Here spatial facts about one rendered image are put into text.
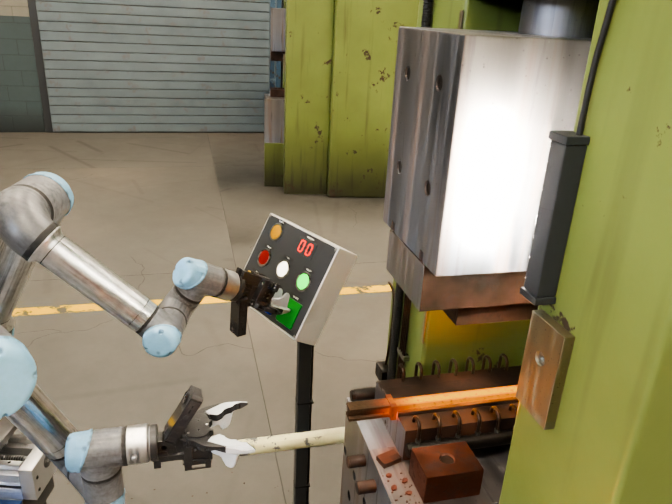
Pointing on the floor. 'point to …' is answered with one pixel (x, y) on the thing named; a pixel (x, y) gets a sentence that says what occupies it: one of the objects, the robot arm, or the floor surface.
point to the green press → (332, 95)
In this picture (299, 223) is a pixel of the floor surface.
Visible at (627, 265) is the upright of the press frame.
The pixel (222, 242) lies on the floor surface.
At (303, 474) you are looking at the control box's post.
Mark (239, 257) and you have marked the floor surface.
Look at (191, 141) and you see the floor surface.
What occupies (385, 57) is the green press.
